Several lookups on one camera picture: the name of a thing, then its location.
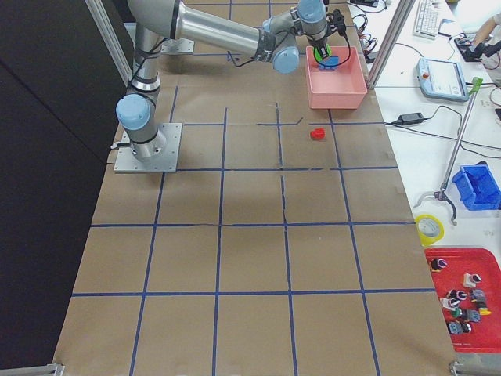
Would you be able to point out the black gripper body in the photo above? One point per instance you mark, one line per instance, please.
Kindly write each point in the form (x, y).
(318, 41)

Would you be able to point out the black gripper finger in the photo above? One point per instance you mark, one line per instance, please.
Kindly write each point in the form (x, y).
(323, 51)

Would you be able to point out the green toy block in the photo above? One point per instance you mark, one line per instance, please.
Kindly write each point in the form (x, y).
(316, 53)

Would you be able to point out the blue toy block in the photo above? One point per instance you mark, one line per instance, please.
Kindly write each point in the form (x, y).
(330, 63)

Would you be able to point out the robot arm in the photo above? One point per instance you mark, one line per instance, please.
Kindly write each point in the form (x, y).
(173, 28)

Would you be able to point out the pink plastic box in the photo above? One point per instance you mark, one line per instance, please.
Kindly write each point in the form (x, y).
(343, 88)

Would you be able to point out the person hand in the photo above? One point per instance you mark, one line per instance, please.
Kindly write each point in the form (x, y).
(480, 37)

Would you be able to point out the red toy block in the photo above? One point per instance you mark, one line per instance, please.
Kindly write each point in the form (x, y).
(318, 134)

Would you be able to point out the white keyboard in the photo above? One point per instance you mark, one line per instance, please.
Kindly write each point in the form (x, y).
(426, 23)

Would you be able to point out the black power adapter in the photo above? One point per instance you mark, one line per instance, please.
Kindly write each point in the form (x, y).
(410, 119)

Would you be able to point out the teach pendant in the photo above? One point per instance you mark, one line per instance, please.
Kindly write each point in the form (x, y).
(441, 79)

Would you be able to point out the reacher grabber tool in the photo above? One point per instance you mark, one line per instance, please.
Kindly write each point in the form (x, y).
(440, 195)

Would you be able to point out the blue storage bin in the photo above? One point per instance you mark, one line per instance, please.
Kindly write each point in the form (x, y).
(477, 187)

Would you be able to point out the yellow tape roll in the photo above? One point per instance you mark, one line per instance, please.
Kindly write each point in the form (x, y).
(430, 229)

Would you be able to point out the red tray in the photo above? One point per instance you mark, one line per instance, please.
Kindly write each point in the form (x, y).
(467, 283)

